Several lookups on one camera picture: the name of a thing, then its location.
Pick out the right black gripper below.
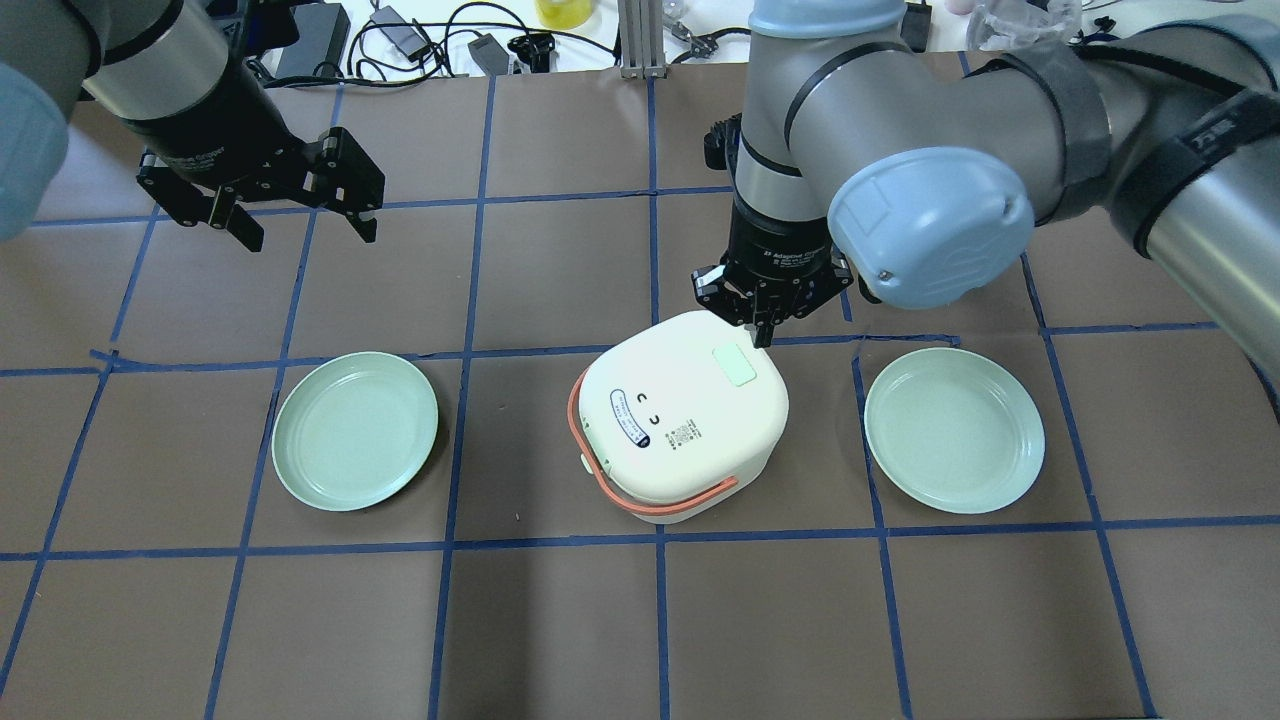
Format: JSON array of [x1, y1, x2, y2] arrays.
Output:
[[690, 200, 854, 348]]

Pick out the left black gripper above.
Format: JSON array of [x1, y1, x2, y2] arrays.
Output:
[[123, 60, 387, 252]]

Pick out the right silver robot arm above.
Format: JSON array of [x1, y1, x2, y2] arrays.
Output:
[[692, 1, 1279, 379]]

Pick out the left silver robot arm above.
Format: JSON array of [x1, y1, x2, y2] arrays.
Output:
[[1, 1, 385, 252]]

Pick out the white rice cooker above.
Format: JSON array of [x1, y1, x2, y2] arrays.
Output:
[[566, 310, 788, 524]]

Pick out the black power adapter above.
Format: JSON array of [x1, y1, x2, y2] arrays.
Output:
[[275, 3, 349, 78]]

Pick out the right green plate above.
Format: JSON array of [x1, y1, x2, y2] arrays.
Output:
[[864, 347, 1046, 515]]

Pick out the green plate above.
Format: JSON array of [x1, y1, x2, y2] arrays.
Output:
[[864, 347, 1046, 515], [270, 351, 440, 512]]

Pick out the left green plate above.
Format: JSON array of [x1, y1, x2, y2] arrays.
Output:
[[270, 351, 440, 512]]

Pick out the aluminium frame post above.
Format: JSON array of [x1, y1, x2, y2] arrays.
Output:
[[617, 0, 668, 79]]

